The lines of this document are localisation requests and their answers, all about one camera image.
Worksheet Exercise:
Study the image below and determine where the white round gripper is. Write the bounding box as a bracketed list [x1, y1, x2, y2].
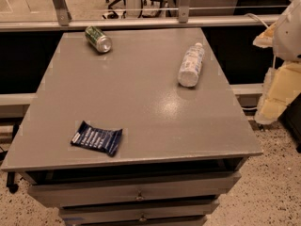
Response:
[253, 0, 301, 124]

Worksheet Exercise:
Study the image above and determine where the clear blue-label plastic bottle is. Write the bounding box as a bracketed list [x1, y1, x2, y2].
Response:
[178, 42, 205, 88]

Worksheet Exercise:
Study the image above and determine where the dark blue rxbar wrapper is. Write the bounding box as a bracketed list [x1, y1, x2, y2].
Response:
[71, 121, 123, 157]

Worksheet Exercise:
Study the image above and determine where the grey drawer cabinet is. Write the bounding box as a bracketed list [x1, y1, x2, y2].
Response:
[2, 28, 261, 226]

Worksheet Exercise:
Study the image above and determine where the lower grey drawer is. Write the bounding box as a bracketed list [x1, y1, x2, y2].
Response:
[59, 200, 219, 224]

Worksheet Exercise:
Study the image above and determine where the grey drawer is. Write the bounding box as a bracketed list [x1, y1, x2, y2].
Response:
[59, 200, 219, 224]
[28, 171, 241, 207]

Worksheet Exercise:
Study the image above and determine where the green soda can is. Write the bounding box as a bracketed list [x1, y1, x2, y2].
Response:
[85, 26, 112, 53]

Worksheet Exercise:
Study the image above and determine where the upper grey drawer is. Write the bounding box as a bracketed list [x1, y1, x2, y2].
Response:
[28, 171, 241, 207]

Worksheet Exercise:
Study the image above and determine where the white cable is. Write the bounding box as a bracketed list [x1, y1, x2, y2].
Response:
[244, 12, 271, 29]

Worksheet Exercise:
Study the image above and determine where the metal railing frame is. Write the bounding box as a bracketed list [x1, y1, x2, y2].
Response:
[0, 0, 293, 32]

